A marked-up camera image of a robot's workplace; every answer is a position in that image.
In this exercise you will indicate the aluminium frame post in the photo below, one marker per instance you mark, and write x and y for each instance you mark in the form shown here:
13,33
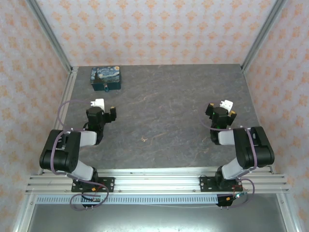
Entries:
263,36
49,36

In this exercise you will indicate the grey metal panel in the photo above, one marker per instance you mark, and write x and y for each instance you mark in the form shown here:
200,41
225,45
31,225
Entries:
154,218

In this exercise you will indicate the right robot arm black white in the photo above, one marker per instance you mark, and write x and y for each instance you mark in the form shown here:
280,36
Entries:
246,149

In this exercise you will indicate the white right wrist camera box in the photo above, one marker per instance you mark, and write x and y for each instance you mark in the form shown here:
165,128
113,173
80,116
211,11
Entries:
226,105

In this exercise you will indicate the wide aluminium mounting beam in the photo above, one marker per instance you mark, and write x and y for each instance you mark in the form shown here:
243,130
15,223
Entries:
157,184

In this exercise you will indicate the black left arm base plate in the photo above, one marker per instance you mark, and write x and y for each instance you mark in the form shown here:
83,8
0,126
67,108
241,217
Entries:
108,184

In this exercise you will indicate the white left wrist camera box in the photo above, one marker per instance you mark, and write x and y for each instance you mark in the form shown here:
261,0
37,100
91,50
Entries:
98,103

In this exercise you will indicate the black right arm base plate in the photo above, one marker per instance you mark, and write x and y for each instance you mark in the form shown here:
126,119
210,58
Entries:
206,184

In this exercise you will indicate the starry night painted box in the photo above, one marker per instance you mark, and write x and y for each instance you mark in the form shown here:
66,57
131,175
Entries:
105,76

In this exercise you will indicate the narrow aluminium rail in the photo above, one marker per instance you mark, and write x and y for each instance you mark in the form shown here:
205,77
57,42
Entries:
157,170

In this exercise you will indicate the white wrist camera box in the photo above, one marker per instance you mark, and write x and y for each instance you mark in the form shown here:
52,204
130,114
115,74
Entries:
98,103
226,105

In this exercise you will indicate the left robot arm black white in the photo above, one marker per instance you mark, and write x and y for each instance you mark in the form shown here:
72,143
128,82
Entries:
70,149

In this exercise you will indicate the lower aluminium frame rail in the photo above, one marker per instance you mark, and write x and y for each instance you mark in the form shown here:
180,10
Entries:
288,215
23,215

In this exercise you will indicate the aluminium side rail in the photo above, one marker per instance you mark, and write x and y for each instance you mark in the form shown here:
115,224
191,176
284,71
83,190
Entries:
67,96

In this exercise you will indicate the small circuit board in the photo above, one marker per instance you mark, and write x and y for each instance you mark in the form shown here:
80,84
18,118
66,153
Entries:
239,195
95,199

